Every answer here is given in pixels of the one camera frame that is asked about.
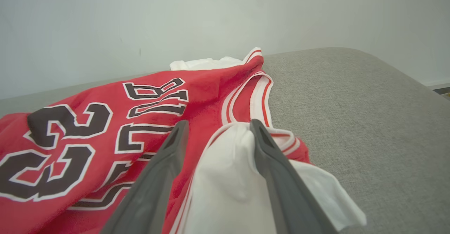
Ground red basketball jersey white sleeves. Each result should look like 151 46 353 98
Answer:
0 48 367 234

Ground white baseboard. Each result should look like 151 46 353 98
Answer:
424 81 450 90

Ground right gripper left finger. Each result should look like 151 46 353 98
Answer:
100 120 190 234

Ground grey fabric sofa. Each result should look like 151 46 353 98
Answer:
0 47 450 234

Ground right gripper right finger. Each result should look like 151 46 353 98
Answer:
250 119 338 234

